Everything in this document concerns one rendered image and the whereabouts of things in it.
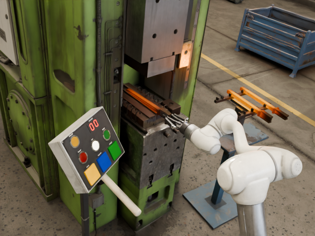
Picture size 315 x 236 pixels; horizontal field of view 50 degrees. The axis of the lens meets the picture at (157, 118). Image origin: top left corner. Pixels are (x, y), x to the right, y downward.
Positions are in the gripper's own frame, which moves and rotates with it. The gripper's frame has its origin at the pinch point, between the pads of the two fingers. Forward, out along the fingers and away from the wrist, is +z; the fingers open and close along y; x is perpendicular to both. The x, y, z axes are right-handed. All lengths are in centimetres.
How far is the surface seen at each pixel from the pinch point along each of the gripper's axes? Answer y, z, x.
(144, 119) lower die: -11.2, 6.1, -3.2
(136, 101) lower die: -3.6, 24.1, -1.9
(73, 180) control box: -71, -17, -2
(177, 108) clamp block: 15.5, 5.1, -3.7
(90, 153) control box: -60, -14, 6
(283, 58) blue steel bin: 349, 109, -79
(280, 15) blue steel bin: 422, 174, -39
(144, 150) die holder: -14.8, -0.6, -20.6
